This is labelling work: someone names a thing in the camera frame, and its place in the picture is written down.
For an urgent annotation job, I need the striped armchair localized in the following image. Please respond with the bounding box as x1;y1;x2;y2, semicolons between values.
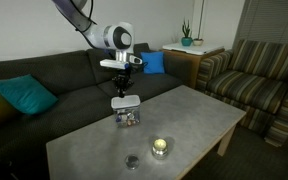
196;39;288;147

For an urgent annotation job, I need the glass candle jar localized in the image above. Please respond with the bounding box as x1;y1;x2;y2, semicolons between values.
152;138;168;160

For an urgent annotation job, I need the wooden side table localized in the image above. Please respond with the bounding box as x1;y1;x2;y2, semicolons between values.
163;48;224;89

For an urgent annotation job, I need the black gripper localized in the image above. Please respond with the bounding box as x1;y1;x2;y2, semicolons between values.
112;68;134;98

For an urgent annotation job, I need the round metal candle lid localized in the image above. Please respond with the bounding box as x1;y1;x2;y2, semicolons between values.
125;154;140;170

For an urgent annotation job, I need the blue cushion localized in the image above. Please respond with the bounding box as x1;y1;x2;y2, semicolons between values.
141;52;165;74

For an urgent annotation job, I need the small white plant pot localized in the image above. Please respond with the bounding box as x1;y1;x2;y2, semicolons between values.
193;38;204;46

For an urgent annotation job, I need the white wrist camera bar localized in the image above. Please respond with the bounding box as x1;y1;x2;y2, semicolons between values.
100;55;143;70

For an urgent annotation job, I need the dark grey sofa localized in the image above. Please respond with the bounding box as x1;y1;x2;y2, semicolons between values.
0;42;192;180

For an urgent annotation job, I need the grey coffee table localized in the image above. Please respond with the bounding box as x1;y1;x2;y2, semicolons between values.
46;86;246;180

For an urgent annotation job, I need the teal cushion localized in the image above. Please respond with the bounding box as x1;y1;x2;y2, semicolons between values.
0;74;58;115

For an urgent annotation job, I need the white container lid with button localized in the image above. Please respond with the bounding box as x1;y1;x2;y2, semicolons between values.
111;95;141;109

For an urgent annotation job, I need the teal pot with plant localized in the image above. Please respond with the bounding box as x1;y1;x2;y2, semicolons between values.
181;20;192;47

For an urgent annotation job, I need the clear jar with snacks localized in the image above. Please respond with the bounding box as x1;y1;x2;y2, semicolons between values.
114;106;140;128

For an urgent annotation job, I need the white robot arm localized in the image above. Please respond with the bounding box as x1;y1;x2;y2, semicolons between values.
52;0;134;98

